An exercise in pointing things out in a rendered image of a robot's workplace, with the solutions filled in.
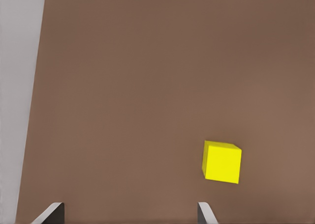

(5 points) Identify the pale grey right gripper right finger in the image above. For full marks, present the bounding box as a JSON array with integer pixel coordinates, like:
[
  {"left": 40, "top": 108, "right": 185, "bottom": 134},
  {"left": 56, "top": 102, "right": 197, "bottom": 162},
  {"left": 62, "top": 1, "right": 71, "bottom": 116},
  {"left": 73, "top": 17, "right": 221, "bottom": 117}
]
[{"left": 197, "top": 201, "right": 219, "bottom": 224}]

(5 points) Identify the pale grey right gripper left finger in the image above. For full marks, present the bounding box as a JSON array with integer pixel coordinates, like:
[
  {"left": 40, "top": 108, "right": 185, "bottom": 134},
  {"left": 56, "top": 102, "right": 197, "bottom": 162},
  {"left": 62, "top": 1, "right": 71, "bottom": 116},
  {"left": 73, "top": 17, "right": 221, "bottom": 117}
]
[{"left": 31, "top": 202, "right": 65, "bottom": 224}]

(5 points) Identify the yellow cube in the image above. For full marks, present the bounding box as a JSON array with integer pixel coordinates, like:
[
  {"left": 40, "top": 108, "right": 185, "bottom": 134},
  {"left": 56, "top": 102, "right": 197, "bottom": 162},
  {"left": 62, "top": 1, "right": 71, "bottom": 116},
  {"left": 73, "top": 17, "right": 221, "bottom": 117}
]
[{"left": 201, "top": 140, "right": 242, "bottom": 185}]

